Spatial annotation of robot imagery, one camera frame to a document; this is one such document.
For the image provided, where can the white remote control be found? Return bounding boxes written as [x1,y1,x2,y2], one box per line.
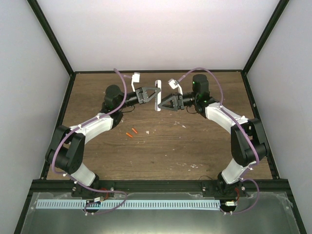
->
[155,79,162,112]

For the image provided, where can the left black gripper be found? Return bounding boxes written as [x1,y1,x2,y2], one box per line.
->
[117,87,160,110]

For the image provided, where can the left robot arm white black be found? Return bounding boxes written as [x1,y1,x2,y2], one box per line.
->
[45,84,161,197]

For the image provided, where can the black aluminium frame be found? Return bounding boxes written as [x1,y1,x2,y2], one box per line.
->
[13,0,308,234]

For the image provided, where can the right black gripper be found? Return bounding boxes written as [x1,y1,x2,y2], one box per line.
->
[158,92,198,112]

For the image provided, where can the metal front plate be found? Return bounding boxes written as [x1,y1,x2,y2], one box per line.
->
[21,192,299,234]

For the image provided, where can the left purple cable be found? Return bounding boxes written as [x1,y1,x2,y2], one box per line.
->
[51,68,128,216]

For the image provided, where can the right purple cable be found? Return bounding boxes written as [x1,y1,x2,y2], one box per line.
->
[179,67,260,216]

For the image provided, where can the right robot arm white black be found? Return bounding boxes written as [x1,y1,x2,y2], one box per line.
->
[155,74,271,196]

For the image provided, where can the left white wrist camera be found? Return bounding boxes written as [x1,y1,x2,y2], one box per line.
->
[131,72,140,92]

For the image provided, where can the purple cable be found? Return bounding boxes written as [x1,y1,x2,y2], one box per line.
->
[51,68,128,216]
[179,67,260,216]

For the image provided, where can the light blue slotted cable duct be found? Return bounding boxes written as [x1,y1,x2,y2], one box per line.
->
[36,199,220,211]

